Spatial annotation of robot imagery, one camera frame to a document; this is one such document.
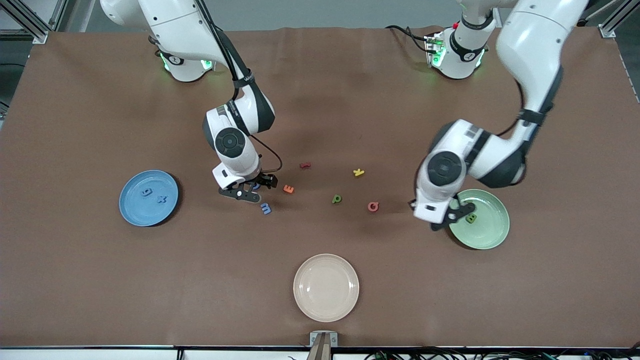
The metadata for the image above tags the black base cable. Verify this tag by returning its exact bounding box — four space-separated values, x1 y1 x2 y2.
385 24 432 55

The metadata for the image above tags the blue plate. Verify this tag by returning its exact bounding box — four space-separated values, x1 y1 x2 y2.
118 170 179 228

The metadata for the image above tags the white table edge strip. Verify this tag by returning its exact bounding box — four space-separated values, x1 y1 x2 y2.
0 346 640 360

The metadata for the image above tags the brown table mat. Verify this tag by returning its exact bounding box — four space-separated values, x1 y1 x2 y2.
0 26 640 349

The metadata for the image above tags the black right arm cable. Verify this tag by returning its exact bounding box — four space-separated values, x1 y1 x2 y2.
197 0 283 177

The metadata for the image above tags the green plate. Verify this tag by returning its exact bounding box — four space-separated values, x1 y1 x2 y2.
448 188 511 250

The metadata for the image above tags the black cable bundle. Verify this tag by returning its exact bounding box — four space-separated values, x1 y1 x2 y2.
364 346 640 360

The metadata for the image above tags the beige plate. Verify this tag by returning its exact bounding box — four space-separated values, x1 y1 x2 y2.
293 253 360 323

